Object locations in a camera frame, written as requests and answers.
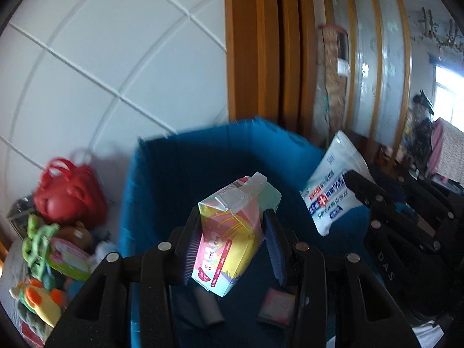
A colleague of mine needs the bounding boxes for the hanging clothes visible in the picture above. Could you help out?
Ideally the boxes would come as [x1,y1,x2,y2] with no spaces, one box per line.
[406,90,464,185]

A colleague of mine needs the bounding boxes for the yellow duck plush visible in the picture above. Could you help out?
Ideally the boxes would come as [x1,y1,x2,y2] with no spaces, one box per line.
[10,279,68,329]

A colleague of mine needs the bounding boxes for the white wet wipes pack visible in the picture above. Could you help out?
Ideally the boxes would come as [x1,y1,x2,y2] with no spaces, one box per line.
[300,130,378,237]

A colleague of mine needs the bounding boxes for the grey cylinder roll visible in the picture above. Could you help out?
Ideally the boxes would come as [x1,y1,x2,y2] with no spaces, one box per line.
[192,286,225,327]

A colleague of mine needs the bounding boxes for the small pink packet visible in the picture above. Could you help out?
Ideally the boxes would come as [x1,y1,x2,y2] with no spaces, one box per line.
[257,288,297,325]

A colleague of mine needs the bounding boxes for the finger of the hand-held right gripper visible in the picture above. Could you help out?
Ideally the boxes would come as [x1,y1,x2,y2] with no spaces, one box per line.
[389,174,464,222]
[344,171,441,254]

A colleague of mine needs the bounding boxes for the red hard carry case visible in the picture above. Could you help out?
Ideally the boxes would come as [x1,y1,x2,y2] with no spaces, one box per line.
[33,157,107,225]

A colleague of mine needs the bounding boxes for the blue plush toy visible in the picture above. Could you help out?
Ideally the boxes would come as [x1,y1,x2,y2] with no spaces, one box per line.
[67,279,86,298]

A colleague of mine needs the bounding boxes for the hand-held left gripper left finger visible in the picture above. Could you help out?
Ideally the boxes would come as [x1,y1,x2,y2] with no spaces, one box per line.
[43,206,204,348]

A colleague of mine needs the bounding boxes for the wooden door frame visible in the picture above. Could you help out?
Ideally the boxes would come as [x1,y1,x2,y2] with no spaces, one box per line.
[224,0,327,142]

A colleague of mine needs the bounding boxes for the bright green frog plush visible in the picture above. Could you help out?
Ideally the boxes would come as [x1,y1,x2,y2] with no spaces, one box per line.
[22,214,60,280]

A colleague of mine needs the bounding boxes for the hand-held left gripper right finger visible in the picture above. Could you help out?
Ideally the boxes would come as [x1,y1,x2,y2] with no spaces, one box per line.
[263,208,417,348]

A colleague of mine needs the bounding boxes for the black box with metal handle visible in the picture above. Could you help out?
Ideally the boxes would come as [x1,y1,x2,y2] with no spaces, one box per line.
[7,196,37,240]

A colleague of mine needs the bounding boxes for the blue plastic crate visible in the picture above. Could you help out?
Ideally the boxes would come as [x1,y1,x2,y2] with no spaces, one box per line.
[118,116,399,348]

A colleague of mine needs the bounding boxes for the frosted glass sliding door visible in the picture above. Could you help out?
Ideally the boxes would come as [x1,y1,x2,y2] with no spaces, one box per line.
[326,0,412,142]

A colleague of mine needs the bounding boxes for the brown bear plush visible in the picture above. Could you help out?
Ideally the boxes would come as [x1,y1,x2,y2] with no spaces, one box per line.
[63,223,95,251]

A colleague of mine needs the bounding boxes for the pink teal pad pack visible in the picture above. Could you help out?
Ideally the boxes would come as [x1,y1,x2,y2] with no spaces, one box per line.
[190,171,282,298]

